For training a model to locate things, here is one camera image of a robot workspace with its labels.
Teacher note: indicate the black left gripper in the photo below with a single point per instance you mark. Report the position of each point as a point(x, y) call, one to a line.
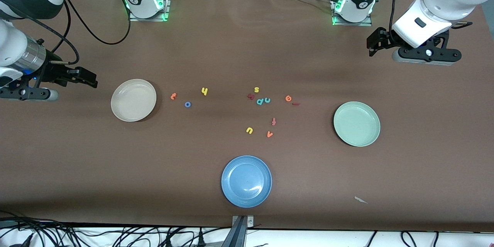
point(384, 37)

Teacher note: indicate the beige brown plate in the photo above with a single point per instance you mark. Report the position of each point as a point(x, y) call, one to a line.
point(133, 100)

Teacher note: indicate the light green plate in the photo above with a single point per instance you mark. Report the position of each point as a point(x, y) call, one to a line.
point(357, 123)

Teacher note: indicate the black power plug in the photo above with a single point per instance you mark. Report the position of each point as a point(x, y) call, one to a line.
point(168, 241)
point(200, 239)

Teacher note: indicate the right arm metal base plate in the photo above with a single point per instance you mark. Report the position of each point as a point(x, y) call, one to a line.
point(167, 7)

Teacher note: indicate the blue plate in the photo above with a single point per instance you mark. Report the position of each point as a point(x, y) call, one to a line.
point(247, 181)

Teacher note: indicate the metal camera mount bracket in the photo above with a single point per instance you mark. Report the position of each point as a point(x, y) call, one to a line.
point(241, 231)

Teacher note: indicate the white paper scrap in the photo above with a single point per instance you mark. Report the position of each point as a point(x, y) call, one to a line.
point(361, 200)

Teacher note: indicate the yellow foam letter u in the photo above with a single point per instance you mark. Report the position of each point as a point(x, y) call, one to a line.
point(247, 130)

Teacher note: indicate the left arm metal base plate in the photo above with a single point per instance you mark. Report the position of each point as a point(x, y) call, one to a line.
point(353, 24)

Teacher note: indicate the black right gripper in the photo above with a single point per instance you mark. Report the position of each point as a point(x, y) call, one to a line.
point(53, 72)

